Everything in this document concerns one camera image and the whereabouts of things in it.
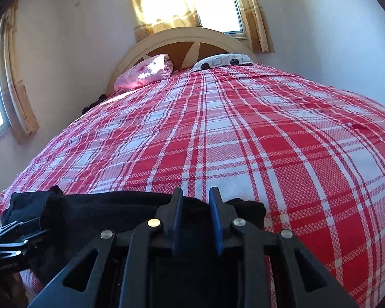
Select white patterned pillow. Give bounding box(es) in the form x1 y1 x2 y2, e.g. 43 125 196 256
190 53 256 72

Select cream wooden headboard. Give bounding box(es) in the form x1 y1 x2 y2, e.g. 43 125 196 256
106 26 258 96

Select yellow side window curtain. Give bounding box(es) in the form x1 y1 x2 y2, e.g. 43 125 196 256
0 0 40 143

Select narrow yellow curtain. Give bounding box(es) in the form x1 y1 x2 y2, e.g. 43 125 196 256
229 0 275 54

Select wide yellow curtain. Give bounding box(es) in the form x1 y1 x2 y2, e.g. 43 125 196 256
124 0 201 43

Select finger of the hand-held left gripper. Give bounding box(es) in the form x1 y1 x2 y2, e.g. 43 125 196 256
0 217 49 236
0 229 52 258

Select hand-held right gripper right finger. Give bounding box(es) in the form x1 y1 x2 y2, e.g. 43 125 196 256
208 187 360 308

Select dark cloth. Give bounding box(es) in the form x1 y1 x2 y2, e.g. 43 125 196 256
80 93 107 115

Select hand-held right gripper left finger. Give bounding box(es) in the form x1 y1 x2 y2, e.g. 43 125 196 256
29 187 184 308

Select window behind headboard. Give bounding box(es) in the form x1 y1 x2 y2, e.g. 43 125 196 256
189 0 246 38

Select pink floral pillow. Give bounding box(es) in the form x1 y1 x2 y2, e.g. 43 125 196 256
114 54 174 92

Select bed with red plaid sheet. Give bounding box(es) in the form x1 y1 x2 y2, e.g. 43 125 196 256
0 62 385 308

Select black pants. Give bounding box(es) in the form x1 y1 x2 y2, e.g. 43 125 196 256
2 185 267 284

